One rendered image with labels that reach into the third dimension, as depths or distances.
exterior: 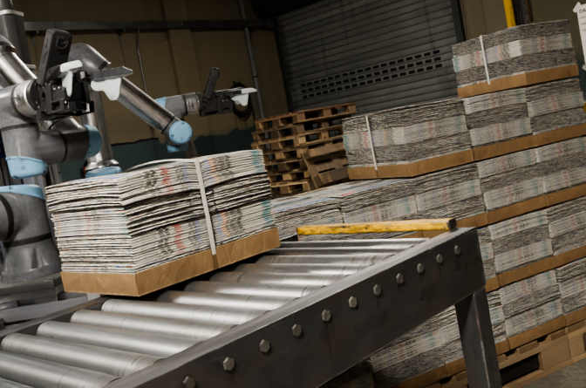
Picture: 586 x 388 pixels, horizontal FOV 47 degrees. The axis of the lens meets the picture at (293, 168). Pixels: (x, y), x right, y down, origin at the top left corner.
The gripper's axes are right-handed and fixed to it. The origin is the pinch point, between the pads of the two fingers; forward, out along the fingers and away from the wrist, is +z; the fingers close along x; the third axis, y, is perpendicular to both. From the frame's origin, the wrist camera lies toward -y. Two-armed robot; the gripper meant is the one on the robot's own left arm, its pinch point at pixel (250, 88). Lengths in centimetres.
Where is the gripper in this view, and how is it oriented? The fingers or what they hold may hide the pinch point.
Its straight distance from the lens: 246.8
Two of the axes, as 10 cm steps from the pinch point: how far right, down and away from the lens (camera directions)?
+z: 9.4, -1.9, 2.7
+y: 1.4, 9.7, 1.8
